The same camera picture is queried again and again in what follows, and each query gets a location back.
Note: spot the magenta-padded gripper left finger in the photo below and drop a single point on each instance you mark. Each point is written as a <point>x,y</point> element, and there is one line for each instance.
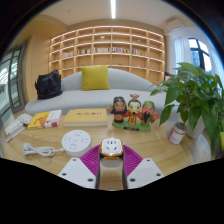
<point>78,171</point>

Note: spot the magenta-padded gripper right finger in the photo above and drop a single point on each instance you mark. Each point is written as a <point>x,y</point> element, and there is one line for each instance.
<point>143,171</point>

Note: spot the white gold-rimmed charger block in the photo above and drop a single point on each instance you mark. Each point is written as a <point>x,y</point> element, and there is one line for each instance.
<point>111,148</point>

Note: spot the round white power strip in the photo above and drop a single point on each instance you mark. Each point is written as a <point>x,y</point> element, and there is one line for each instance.
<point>76,142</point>

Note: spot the small white maroon cup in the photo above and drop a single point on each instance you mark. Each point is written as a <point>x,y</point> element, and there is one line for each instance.
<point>176,133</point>

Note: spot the large tan book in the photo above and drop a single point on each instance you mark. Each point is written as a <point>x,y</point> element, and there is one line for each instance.
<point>86,116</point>

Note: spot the white and red book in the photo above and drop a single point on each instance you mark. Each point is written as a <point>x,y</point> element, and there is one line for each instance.
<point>54,118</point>

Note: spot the three-figure painted figurine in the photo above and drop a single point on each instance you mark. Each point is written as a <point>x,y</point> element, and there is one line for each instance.
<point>134,113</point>

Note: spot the yellow book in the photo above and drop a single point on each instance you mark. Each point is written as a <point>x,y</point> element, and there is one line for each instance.
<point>38,120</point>

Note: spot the patterned white magazine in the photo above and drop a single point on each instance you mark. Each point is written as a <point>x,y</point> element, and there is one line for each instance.
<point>26,118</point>

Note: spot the grey curved sofa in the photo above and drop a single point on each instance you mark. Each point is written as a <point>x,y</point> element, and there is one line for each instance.
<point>93,98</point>

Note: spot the red-covered open book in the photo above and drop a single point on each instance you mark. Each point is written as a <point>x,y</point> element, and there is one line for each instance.
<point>13,130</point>

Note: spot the black bag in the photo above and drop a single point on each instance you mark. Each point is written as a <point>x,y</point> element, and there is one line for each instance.
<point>48,85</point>

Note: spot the green potted plant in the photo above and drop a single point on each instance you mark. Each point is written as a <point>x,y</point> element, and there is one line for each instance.
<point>193,93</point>

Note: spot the yellow cushion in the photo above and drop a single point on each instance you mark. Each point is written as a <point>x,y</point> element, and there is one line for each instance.
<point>95,77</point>

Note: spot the grey-framed glass door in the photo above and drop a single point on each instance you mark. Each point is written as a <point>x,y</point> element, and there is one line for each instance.
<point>11,83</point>

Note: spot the sheer white curtain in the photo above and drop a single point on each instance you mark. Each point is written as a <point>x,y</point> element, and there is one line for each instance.
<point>181,51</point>

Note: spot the dark-framed window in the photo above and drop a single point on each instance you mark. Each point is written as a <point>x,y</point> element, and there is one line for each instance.
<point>199,55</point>

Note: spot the long ceiling light strip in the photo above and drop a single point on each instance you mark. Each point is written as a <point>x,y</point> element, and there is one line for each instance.
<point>113,8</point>

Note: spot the wooden wall shelf unit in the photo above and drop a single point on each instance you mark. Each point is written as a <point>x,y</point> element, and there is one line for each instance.
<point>106,58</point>

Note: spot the white wall air conditioner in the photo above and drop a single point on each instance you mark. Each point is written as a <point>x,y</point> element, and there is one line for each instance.
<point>175,25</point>

